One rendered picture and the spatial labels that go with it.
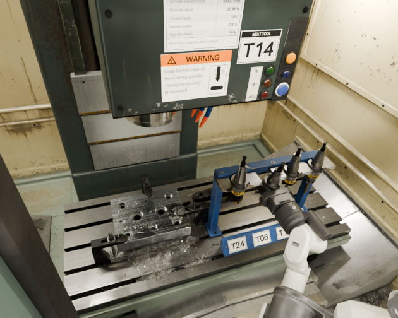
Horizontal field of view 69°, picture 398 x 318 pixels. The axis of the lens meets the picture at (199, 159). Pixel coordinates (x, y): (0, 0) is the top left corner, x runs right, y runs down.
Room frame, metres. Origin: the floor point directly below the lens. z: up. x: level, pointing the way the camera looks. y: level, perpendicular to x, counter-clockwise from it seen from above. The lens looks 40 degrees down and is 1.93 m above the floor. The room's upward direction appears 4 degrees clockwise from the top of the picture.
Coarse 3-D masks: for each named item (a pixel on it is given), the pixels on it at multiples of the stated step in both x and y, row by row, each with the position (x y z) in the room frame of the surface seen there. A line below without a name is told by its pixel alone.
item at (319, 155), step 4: (320, 152) 0.87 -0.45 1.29; (324, 152) 0.86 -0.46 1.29; (316, 156) 0.87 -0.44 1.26; (320, 156) 0.86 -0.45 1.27; (324, 156) 0.87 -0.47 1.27; (312, 160) 0.88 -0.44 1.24; (316, 160) 0.86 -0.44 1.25; (320, 160) 0.86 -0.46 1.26; (312, 164) 0.87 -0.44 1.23; (316, 164) 0.86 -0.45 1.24; (320, 164) 0.86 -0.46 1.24
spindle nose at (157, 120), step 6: (150, 114) 0.69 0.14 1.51; (156, 114) 0.69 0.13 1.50; (162, 114) 0.70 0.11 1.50; (168, 114) 0.71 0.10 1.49; (174, 114) 0.74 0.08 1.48; (132, 120) 0.70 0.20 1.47; (138, 120) 0.69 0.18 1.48; (144, 120) 0.68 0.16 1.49; (150, 120) 0.69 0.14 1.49; (156, 120) 0.69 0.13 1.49; (162, 120) 0.70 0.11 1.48; (168, 120) 0.71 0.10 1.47; (144, 126) 0.69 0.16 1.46; (150, 126) 0.69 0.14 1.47; (156, 126) 0.69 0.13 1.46
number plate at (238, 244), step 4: (244, 236) 0.71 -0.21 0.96; (228, 240) 0.68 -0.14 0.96; (232, 240) 0.69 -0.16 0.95; (236, 240) 0.69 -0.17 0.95; (240, 240) 0.69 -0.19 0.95; (244, 240) 0.70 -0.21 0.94; (228, 244) 0.67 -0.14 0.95; (232, 244) 0.68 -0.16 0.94; (236, 244) 0.68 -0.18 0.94; (240, 244) 0.68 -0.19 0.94; (244, 244) 0.69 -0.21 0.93; (232, 248) 0.67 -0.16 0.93; (236, 248) 0.67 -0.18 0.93; (240, 248) 0.67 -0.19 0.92; (244, 248) 0.68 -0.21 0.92; (232, 252) 0.66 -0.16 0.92
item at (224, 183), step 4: (216, 180) 0.75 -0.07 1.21; (220, 180) 0.75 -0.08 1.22; (224, 180) 0.75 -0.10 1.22; (228, 180) 0.75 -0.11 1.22; (220, 184) 0.73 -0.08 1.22; (224, 184) 0.73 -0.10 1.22; (228, 184) 0.73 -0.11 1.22; (220, 188) 0.71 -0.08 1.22; (224, 188) 0.71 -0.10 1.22; (228, 188) 0.71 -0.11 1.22; (232, 188) 0.72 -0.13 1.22
